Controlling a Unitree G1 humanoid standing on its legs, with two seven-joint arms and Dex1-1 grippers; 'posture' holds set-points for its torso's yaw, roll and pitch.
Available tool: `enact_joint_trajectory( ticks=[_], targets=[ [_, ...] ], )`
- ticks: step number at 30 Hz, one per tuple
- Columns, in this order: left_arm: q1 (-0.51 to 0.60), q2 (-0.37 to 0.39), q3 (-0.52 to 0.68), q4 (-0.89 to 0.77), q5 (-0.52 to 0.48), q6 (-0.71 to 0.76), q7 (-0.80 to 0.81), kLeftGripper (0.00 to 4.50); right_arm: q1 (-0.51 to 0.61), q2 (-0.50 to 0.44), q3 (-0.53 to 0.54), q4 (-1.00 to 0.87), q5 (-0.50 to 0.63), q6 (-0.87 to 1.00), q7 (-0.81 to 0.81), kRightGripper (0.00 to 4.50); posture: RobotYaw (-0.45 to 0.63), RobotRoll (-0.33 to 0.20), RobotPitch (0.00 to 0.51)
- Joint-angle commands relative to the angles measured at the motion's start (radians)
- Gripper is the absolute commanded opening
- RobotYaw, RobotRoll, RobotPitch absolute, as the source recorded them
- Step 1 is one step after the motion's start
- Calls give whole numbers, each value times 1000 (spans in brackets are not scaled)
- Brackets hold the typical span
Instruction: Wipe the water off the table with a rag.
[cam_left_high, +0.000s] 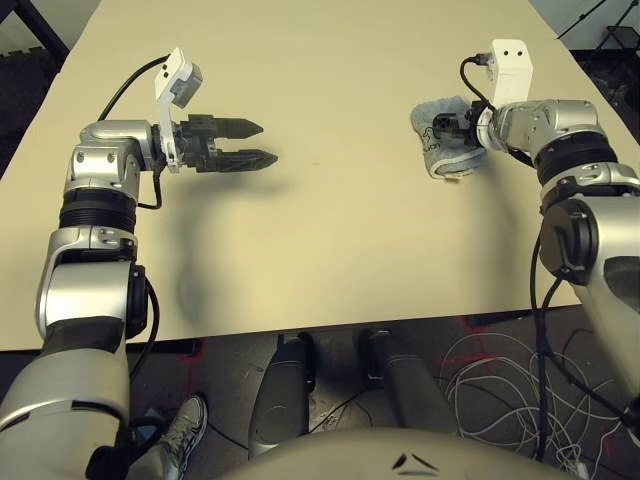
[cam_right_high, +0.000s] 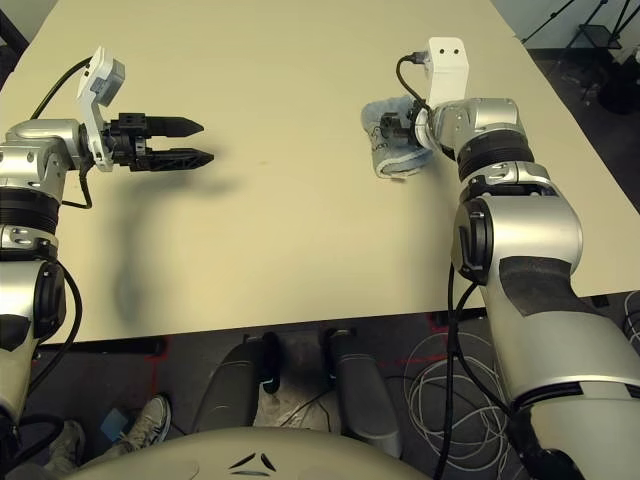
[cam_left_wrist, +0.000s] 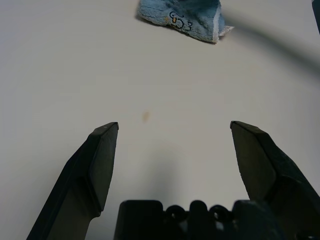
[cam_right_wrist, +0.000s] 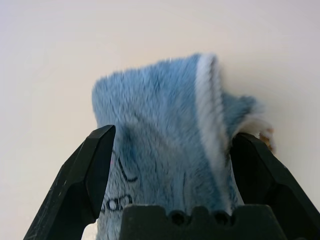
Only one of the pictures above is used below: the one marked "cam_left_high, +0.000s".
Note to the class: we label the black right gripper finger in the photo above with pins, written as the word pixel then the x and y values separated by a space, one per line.
pixel 442 126

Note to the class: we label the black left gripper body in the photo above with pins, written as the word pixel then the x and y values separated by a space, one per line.
pixel 197 142

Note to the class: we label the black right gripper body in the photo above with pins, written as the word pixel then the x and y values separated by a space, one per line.
pixel 462 129

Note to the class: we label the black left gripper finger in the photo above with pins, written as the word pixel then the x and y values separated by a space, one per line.
pixel 235 129
pixel 240 160

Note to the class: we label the blue rag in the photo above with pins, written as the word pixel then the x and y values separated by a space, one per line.
pixel 450 160

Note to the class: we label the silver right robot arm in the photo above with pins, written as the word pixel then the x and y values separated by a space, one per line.
pixel 615 260

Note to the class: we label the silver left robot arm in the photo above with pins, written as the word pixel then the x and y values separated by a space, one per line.
pixel 85 300

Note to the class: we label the black tripod stand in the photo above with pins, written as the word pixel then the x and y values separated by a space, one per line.
pixel 595 17

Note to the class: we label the black foam floor mat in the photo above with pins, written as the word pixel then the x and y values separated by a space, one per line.
pixel 22 100

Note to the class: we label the grey robot left leg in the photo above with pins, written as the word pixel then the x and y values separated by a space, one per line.
pixel 282 395

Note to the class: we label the grey robot leg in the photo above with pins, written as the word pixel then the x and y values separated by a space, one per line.
pixel 410 385
pixel 282 395

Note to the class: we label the grey robot right leg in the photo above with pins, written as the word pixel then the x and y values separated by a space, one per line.
pixel 410 385

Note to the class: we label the grey bystander sneaker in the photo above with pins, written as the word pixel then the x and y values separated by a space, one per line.
pixel 189 425

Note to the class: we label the beige robot torso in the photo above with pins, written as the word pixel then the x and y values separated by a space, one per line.
pixel 375 457

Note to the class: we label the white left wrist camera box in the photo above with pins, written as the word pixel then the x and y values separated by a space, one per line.
pixel 172 75

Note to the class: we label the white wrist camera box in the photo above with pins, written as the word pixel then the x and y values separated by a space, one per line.
pixel 512 70
pixel 172 75

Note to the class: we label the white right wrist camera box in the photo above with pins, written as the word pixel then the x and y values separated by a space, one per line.
pixel 512 70

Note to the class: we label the black metal frame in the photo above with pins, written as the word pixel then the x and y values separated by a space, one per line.
pixel 40 25

